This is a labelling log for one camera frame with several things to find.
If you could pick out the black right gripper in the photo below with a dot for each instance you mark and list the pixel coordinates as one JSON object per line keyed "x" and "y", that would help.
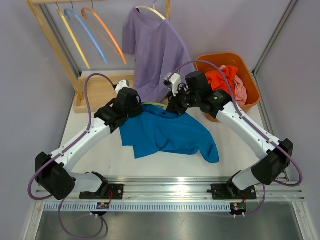
{"x": 174, "y": 104}

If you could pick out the green hanger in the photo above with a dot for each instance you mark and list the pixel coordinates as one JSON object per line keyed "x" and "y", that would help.
{"x": 155, "y": 104}

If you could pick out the blue t shirt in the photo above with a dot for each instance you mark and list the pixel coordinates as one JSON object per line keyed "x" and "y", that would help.
{"x": 157, "y": 130}

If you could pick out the orange t shirt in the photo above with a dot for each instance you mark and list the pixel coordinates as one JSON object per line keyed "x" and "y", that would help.
{"x": 224, "y": 82}

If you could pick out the pink t shirt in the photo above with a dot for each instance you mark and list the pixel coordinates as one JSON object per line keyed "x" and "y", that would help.
{"x": 236, "y": 84}

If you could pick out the peach hanger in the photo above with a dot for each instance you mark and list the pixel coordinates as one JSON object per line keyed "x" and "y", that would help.
{"x": 103, "y": 30}

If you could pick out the light blue hanger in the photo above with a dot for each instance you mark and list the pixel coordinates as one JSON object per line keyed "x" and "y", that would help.
{"x": 77, "y": 23}

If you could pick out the yellow hanger with metal hook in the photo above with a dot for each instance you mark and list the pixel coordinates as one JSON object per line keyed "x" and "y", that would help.
{"x": 71, "y": 33}

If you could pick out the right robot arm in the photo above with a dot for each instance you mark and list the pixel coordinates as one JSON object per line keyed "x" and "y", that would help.
{"x": 273, "y": 154}

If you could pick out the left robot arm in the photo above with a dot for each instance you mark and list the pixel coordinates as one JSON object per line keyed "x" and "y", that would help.
{"x": 53, "y": 171}

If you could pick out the lavender t shirt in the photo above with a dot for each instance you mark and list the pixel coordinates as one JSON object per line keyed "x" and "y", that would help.
{"x": 158, "y": 50}

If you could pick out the cream hanger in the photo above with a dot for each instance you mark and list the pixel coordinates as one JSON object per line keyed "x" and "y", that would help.
{"x": 151, "y": 9}

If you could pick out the orange plastic basket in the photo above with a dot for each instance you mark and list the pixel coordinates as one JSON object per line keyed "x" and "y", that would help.
{"x": 232, "y": 59}

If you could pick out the wooden clothes rack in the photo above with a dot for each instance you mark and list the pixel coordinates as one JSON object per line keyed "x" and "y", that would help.
{"x": 94, "y": 83}

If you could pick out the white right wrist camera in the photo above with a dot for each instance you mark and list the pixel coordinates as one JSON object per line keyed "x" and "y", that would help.
{"x": 173, "y": 80}

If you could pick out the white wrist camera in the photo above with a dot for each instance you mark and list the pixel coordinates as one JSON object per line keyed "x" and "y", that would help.
{"x": 120, "y": 85}
{"x": 173, "y": 80}

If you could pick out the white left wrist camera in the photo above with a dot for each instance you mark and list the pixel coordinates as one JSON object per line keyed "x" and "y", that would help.
{"x": 120, "y": 85}

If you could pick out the aluminium mounting rail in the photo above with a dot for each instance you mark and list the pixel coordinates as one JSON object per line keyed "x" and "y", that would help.
{"x": 190, "y": 189}

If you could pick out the white slotted cable duct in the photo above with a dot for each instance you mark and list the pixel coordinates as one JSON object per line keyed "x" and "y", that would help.
{"x": 93, "y": 206}

